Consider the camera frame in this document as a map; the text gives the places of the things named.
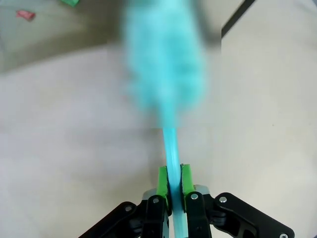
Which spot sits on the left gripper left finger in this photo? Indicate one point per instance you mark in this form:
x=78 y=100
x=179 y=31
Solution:
x=153 y=213

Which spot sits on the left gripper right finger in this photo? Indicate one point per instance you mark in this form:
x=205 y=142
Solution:
x=195 y=213

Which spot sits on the red paper scrap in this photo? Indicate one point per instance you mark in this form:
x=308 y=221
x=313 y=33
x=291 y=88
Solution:
x=24 y=15

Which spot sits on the green paper scrap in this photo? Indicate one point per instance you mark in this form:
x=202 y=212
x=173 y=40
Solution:
x=70 y=2

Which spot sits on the teal chenille duster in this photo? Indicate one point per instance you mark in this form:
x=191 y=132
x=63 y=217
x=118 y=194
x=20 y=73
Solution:
x=163 y=62

